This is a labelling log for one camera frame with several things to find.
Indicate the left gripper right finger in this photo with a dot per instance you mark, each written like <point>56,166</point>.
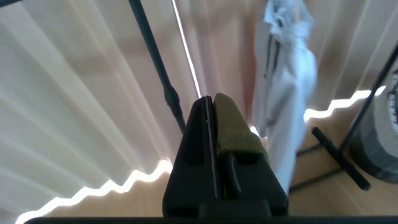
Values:
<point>258,186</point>

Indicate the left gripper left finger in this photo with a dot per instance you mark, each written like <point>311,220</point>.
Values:
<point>189,174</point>

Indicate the green garment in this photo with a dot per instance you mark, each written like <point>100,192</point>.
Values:
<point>233,127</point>

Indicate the pale grey shorts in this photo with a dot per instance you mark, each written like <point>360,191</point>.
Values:
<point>289,109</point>

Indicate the black clothes rack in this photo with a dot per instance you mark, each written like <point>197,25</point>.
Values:
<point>155,56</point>

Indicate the white laundry basket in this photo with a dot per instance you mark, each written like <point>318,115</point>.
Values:
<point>379,140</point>

